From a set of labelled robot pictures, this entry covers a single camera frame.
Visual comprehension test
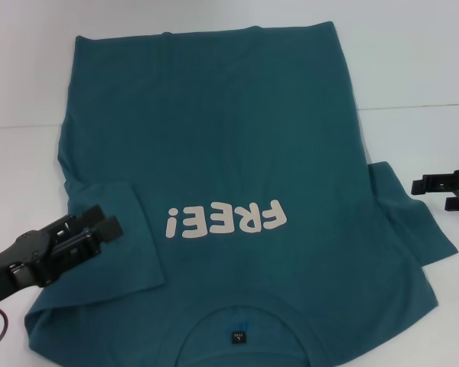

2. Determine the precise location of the teal blue FREE t-shirt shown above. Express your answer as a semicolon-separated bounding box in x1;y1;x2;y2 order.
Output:
24;21;459;367

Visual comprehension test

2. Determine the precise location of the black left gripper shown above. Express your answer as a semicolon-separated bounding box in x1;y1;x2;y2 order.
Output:
0;203;124;307

